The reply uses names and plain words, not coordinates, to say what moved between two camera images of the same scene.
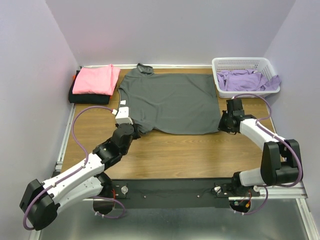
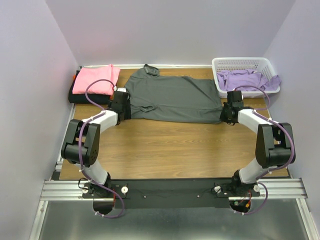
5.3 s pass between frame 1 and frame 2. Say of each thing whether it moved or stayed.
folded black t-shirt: stayed
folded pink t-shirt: stayed
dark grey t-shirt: moved
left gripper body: moved
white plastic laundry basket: stayed
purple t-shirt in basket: stayed
